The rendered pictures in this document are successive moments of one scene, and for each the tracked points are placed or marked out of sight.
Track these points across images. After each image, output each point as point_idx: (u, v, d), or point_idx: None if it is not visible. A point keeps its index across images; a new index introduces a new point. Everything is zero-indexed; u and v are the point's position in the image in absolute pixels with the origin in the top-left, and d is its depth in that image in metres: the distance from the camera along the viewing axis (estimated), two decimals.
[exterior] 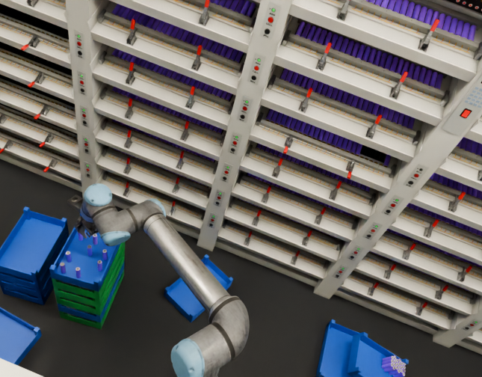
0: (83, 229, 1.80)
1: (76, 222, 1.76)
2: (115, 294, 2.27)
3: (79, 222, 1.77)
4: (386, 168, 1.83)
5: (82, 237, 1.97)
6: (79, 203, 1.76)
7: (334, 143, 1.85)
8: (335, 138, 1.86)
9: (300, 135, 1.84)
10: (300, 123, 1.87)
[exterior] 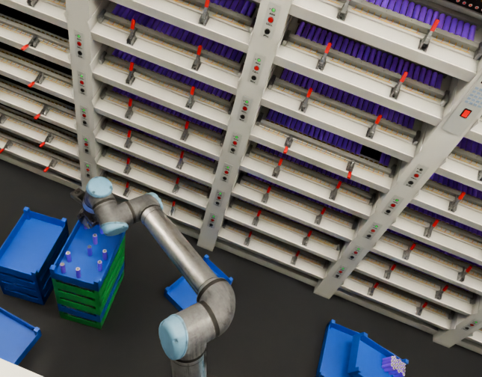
0: (85, 220, 1.90)
1: (78, 214, 1.86)
2: (115, 294, 2.27)
3: (81, 214, 1.86)
4: (386, 168, 1.83)
5: (382, 153, 1.86)
6: (81, 195, 1.85)
7: (334, 143, 1.85)
8: (335, 138, 1.86)
9: (300, 135, 1.84)
10: (300, 123, 1.87)
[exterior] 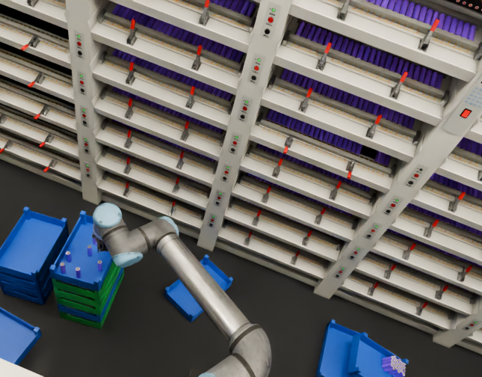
0: None
1: (93, 233, 1.73)
2: (115, 294, 2.27)
3: (95, 234, 1.73)
4: (386, 168, 1.83)
5: (382, 153, 1.86)
6: None
7: (334, 143, 1.85)
8: (335, 138, 1.86)
9: (300, 135, 1.84)
10: (300, 123, 1.87)
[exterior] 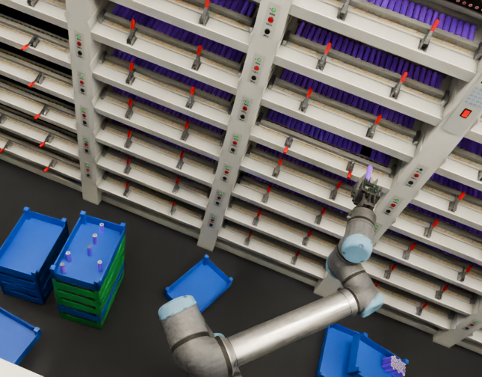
0: None
1: None
2: (115, 294, 2.27)
3: None
4: (386, 168, 1.83)
5: (382, 153, 1.86)
6: None
7: (334, 143, 1.85)
8: (335, 138, 1.86)
9: (300, 135, 1.84)
10: (300, 123, 1.87)
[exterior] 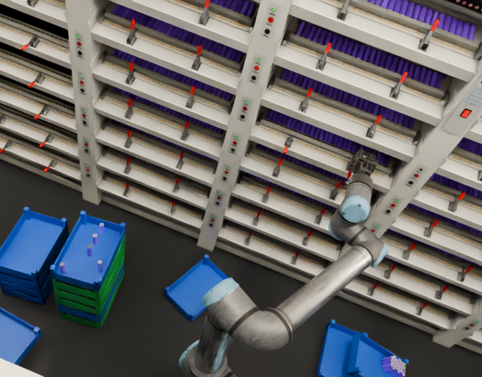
0: None
1: (371, 173, 1.76)
2: (115, 294, 2.27)
3: None
4: (386, 168, 1.83)
5: (382, 153, 1.86)
6: None
7: (334, 143, 1.85)
8: (335, 138, 1.86)
9: (300, 135, 1.84)
10: (300, 123, 1.87)
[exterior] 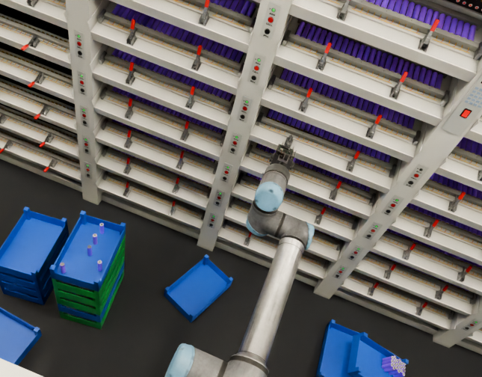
0: None
1: (291, 169, 1.71)
2: (115, 294, 2.27)
3: (289, 167, 1.70)
4: (388, 164, 1.84)
5: None
6: None
7: (335, 141, 1.85)
8: (335, 135, 1.87)
9: (302, 132, 1.85)
10: (301, 120, 1.88)
